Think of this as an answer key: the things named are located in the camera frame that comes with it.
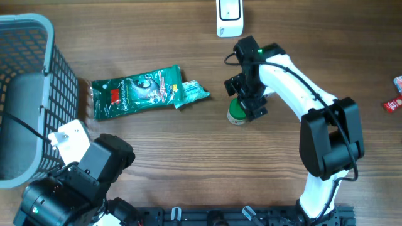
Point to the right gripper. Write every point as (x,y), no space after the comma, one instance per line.
(247,103)

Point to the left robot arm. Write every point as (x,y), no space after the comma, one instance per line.
(74,194)

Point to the green snack bag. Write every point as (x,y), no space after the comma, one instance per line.
(128,95)

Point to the grey plastic shopping basket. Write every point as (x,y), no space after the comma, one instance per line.
(39,93)

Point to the small jar green lid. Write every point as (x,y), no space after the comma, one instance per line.
(235,113)

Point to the red snack sachet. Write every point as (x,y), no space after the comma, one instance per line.
(393,105)

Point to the light blue tissue pack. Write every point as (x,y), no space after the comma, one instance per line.
(192,91)

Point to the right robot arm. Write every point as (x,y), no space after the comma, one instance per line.
(331,140)

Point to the pink white tissue pack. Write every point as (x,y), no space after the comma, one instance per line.
(398,83)

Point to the white barcode scanner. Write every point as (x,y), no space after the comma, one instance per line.
(230,18)

